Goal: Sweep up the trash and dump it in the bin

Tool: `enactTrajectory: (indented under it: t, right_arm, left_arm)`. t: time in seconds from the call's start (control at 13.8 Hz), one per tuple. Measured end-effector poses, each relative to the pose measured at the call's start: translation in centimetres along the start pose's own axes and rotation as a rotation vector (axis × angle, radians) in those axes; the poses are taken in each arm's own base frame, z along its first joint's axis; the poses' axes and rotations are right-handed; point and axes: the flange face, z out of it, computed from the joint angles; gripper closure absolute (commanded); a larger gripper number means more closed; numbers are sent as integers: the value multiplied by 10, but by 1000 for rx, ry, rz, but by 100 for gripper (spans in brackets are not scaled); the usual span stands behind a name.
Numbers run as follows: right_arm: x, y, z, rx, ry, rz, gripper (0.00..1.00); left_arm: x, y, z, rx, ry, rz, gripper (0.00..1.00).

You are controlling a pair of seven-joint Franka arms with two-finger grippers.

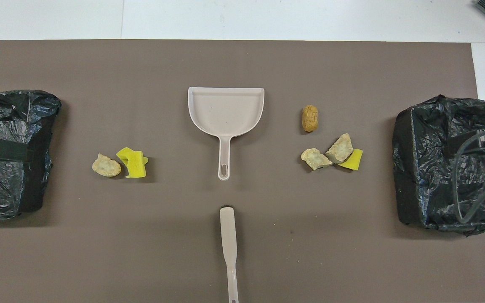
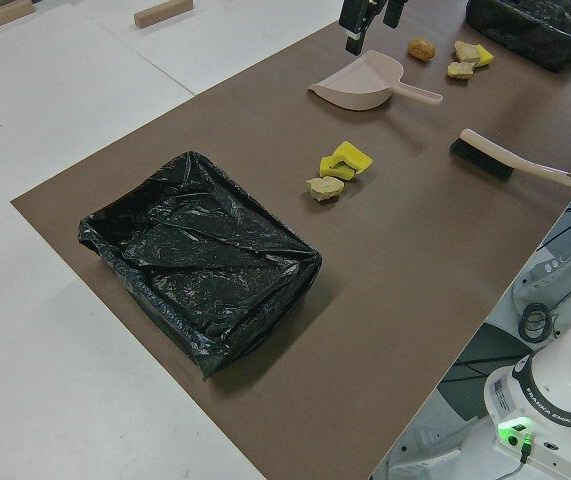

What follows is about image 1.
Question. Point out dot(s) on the rounded beige foam chunk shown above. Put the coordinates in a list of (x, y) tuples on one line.
[(106, 165)]

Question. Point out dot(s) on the small yellow sponge wedge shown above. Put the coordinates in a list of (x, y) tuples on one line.
[(354, 160)]

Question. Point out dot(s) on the thin yellow sponge piece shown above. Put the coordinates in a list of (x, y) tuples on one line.
[(123, 155)]

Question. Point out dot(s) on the blocky beige foam chunk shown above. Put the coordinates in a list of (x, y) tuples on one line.
[(340, 148)]

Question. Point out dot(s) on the large yellow sponge piece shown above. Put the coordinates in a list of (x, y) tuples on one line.
[(137, 167)]

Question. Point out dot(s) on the pale yellow foam chunk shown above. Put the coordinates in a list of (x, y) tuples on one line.
[(316, 159)]

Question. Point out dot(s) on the brown oval sponge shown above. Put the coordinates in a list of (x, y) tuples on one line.
[(310, 118)]

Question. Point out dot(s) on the beige plastic dustpan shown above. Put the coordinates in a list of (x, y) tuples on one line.
[(225, 109)]

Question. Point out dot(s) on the beige hand brush black bristles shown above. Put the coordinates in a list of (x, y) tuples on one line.
[(228, 235)]

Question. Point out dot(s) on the bin with black bag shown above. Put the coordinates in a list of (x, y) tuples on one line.
[(427, 139), (15, 113)]

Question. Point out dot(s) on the brown table mat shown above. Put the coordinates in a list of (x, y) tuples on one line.
[(242, 63)]

